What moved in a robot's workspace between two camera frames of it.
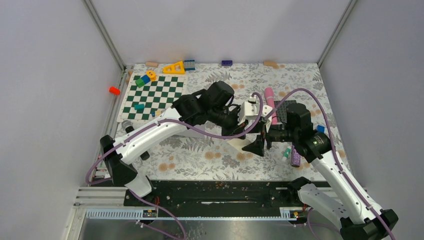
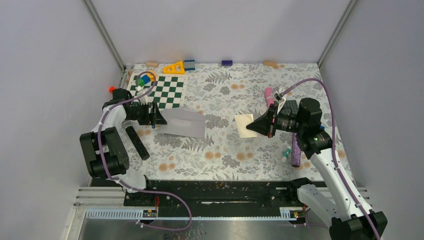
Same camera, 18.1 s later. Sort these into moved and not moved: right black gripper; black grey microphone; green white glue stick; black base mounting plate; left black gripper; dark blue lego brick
Moved: right black gripper; left black gripper
Not moved: green white glue stick; black base mounting plate; dark blue lego brick; black grey microphone
